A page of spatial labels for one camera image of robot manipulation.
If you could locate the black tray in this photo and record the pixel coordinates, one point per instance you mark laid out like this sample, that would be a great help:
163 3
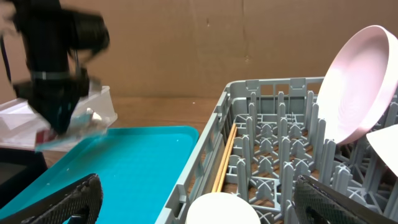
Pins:
19 168

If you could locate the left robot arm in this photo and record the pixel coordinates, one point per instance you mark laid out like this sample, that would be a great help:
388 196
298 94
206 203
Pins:
58 43

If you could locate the clear plastic bin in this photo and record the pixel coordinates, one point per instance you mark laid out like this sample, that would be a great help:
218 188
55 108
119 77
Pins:
19 122

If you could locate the grey dishwasher rack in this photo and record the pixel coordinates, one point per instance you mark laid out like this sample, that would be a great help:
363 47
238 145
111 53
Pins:
262 135

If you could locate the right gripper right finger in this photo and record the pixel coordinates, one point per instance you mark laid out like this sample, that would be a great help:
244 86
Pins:
314 202

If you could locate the red snack wrapper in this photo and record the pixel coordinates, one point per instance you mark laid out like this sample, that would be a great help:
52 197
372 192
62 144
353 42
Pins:
45 136

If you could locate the white cup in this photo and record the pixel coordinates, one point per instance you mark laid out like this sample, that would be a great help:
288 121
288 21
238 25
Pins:
221 208

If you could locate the teal serving tray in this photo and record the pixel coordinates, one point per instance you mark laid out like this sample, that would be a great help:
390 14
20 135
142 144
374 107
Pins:
137 167

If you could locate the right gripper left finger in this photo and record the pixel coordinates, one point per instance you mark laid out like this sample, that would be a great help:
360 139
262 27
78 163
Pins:
79 202

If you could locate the pink bowl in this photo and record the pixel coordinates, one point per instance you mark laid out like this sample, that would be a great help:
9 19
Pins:
384 143

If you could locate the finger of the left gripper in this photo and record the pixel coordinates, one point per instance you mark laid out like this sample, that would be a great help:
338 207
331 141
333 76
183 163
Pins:
59 116

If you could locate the wooden chopstick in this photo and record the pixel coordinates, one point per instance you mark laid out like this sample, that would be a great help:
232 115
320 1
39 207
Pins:
228 161
222 158

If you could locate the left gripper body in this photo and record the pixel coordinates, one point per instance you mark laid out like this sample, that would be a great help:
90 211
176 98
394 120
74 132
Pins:
48 88

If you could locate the pink plate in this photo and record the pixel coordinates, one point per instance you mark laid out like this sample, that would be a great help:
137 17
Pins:
359 84

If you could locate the white napkin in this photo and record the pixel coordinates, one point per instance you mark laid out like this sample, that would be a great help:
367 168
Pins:
93 116

